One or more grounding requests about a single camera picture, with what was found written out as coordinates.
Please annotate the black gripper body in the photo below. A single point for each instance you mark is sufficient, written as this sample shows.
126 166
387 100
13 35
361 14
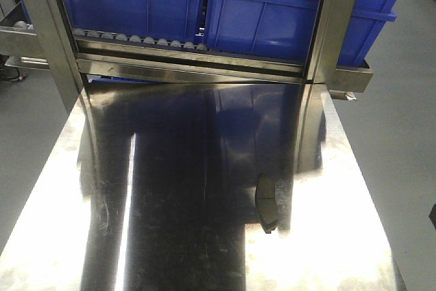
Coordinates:
432 215

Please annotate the brake pad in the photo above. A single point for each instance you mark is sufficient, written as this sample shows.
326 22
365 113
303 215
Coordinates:
266 204

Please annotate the right blue plastic bin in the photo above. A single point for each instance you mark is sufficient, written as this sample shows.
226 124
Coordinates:
283 28

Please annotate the blue plastic bin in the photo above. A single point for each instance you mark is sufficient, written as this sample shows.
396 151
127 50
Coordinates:
169 19
283 28

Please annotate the left blue plastic bin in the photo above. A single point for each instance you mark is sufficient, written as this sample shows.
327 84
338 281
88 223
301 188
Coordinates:
169 19

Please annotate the stainless steel roller rack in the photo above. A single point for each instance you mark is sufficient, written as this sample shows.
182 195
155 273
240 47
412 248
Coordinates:
70 58

